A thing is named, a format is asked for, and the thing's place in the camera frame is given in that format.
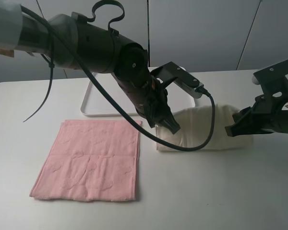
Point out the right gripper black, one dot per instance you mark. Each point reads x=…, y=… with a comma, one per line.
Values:
x=256, y=120

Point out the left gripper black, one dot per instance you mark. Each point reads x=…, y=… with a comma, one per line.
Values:
x=147, y=96

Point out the cream white terry towel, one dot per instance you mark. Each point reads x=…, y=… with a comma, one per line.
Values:
x=195, y=125

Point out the pink terry towel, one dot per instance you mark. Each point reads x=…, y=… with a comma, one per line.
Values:
x=91, y=160

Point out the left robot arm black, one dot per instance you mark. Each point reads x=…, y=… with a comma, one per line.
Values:
x=72, y=42

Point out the white rectangular plastic tray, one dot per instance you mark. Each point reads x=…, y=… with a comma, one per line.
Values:
x=94, y=103

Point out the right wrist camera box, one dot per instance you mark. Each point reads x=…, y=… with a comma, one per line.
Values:
x=273, y=79

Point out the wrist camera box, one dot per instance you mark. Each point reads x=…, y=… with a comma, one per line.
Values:
x=273, y=79
x=172, y=73

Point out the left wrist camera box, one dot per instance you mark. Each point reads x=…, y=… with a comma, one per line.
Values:
x=172, y=73

